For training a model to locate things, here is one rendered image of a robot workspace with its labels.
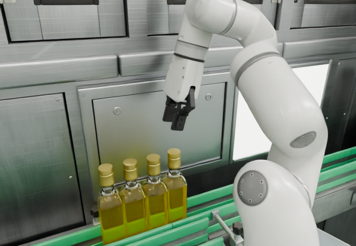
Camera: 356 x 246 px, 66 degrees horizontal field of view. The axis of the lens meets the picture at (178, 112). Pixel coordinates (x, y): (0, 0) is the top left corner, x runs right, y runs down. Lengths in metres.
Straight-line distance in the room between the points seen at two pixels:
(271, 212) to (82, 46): 0.56
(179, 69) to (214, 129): 0.35
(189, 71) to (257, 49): 0.19
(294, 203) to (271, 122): 0.11
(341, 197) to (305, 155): 0.77
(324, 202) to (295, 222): 0.83
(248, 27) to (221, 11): 0.08
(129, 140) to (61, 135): 0.18
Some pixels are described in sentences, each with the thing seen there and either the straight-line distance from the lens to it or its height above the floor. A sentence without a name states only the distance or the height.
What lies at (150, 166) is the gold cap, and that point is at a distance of 0.68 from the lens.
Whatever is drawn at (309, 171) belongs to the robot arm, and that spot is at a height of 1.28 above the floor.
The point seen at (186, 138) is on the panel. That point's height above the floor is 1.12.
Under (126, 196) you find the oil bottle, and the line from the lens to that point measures 0.70.
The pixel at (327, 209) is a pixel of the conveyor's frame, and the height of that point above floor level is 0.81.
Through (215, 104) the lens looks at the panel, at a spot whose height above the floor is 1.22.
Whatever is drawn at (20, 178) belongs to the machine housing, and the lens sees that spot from 0.85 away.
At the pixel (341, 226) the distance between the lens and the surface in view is 1.70.
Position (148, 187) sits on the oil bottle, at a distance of 0.71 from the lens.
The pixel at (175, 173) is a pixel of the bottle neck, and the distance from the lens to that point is 0.73.
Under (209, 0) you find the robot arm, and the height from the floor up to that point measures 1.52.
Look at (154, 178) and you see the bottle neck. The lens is 0.70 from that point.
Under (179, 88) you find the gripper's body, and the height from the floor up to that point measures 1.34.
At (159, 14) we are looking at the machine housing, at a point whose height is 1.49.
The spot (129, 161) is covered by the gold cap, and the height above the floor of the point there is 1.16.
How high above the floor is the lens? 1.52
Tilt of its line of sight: 22 degrees down
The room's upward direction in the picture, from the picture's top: straight up
